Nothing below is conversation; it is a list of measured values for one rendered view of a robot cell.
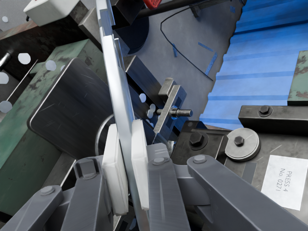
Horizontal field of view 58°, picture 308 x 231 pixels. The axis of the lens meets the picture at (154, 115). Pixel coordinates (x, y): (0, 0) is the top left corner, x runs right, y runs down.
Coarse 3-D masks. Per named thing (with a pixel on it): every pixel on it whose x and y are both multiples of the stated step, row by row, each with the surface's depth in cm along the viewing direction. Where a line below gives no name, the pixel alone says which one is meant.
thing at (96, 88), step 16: (80, 64) 46; (64, 80) 44; (80, 80) 46; (96, 80) 48; (48, 96) 42; (64, 96) 44; (80, 96) 46; (96, 96) 49; (48, 112) 42; (64, 112) 44; (80, 112) 46; (96, 112) 49; (112, 112) 51; (32, 128) 40; (48, 128) 42; (64, 128) 44; (80, 128) 46; (96, 128) 49; (144, 128) 58; (64, 144) 44; (80, 144) 46; (96, 144) 49
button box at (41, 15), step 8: (32, 0) 67; (40, 0) 61; (48, 0) 58; (56, 0) 59; (64, 0) 60; (72, 0) 62; (32, 8) 63; (40, 8) 62; (48, 8) 61; (56, 8) 60; (64, 8) 60; (72, 8) 62; (32, 16) 66; (40, 16) 65; (48, 16) 64; (56, 16) 62; (64, 16) 61; (40, 24) 68
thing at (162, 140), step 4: (156, 132) 61; (156, 136) 61; (160, 136) 62; (156, 140) 61; (160, 140) 62; (164, 140) 63; (168, 144) 64; (168, 148) 64; (128, 192) 56; (128, 196) 56
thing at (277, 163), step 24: (192, 144) 45; (216, 144) 43; (240, 144) 42; (264, 144) 42; (288, 144) 40; (240, 168) 42; (264, 168) 40; (288, 168) 38; (264, 192) 38; (288, 192) 36; (192, 216) 45
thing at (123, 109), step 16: (96, 0) 20; (112, 16) 35; (112, 48) 17; (112, 64) 17; (112, 80) 17; (112, 96) 17; (128, 96) 30; (128, 112) 25; (128, 128) 17; (128, 144) 17; (128, 160) 17; (128, 176) 17; (144, 224) 18
